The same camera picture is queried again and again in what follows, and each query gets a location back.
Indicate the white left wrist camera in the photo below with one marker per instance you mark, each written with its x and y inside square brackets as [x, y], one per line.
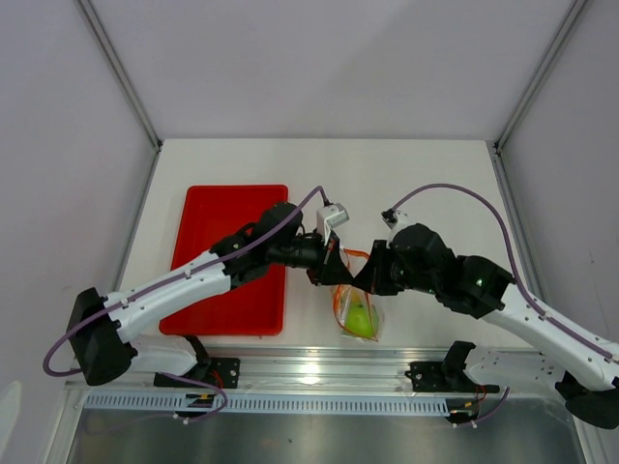
[328, 218]

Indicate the white slotted cable duct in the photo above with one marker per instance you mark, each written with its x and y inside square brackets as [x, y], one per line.
[192, 403]

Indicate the aluminium front rail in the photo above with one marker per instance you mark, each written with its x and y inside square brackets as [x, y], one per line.
[373, 371]

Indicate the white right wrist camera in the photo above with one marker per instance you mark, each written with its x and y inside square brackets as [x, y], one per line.
[396, 220]

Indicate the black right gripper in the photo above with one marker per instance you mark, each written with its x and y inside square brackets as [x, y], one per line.
[372, 275]

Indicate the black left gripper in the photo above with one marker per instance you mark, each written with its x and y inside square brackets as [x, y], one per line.
[334, 270]

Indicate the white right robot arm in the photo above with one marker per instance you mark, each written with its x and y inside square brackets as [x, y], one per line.
[580, 366]

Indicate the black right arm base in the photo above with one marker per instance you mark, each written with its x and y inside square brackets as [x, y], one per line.
[435, 377]

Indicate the green apple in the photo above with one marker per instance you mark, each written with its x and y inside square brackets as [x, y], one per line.
[360, 319]

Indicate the aluminium frame post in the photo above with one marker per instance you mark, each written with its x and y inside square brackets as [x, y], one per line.
[543, 70]
[108, 51]

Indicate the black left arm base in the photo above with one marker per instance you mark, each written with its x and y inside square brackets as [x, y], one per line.
[223, 373]

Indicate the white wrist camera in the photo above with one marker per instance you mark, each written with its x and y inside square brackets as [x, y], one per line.
[396, 220]
[328, 218]

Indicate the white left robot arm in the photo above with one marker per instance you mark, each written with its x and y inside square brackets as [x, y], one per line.
[106, 331]

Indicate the red plastic tray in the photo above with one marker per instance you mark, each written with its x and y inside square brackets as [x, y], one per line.
[211, 213]

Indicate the left aluminium frame post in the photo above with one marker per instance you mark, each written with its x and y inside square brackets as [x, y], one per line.
[108, 51]

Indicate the clear zip top bag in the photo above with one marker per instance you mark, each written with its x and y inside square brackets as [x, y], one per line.
[340, 295]

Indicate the right aluminium frame post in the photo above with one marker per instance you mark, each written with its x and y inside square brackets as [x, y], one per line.
[543, 70]

